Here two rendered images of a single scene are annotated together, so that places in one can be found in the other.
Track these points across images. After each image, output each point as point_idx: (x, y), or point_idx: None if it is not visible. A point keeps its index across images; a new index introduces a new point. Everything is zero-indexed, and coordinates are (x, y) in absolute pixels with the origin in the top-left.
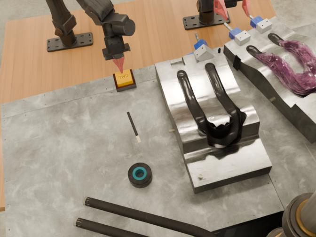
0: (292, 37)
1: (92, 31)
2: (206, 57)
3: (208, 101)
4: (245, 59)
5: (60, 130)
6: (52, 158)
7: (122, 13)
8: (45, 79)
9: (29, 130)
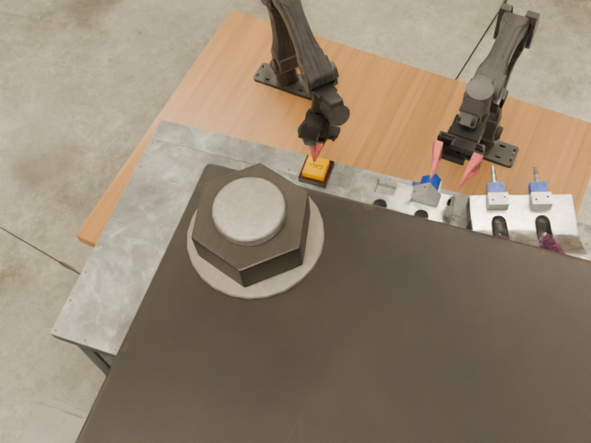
0: (565, 239)
1: None
2: (425, 201)
3: None
4: (479, 231)
5: None
6: (175, 220)
7: (379, 76)
8: (228, 115)
9: (171, 170)
